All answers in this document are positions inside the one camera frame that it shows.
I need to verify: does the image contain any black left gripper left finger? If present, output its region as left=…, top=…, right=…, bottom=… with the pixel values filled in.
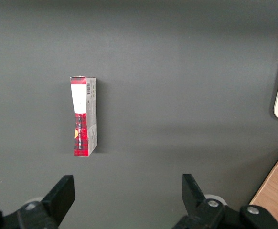
left=17, top=175, right=76, bottom=229

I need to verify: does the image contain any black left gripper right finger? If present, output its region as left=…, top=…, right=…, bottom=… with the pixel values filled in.
left=174, top=173, right=238, bottom=229

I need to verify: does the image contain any wooden drawer cabinet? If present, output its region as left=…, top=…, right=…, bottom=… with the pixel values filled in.
left=248, top=144, right=278, bottom=229

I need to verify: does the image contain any red plaid carton box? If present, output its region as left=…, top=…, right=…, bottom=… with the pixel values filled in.
left=70, top=76, right=99, bottom=158

